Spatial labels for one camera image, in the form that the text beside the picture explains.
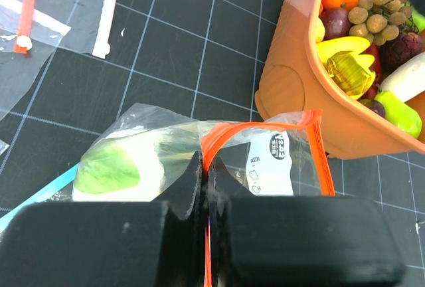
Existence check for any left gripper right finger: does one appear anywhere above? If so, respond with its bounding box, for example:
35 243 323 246
207 158 406 286

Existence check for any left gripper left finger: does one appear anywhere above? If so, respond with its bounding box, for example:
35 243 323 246
1 153 205 286

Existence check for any white cauliflower toy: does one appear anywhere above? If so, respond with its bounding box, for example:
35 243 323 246
71 127 200 202

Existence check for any orange zipper clear bag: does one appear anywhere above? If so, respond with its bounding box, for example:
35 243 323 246
93 104 333 286

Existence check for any blue zipper clear bag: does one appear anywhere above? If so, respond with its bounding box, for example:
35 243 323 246
1 163 79 237

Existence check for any red zipper clear bag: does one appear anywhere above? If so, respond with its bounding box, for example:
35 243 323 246
1 0 71 118

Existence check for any brown longan bunch toy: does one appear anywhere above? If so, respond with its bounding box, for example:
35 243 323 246
348 0 419 46

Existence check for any dark purple mangosteen toy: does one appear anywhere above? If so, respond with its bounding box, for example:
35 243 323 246
379 33 423 72

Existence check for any red chili toy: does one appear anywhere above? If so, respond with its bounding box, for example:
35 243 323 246
361 44 382 100

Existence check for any purple passion fruit toy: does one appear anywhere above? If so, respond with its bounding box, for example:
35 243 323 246
320 8 353 41

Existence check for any white radish toy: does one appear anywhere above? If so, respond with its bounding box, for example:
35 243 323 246
380 52 424 102

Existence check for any yellow banana bunch toy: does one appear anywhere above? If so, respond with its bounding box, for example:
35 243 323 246
316 36 376 100

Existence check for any green pear toy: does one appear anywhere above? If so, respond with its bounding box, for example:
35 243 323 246
375 91 422 139

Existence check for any orange plastic basket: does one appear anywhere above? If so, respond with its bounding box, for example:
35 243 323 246
255 0 424 159

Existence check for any black grid mat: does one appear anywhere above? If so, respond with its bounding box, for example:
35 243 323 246
1 0 424 286

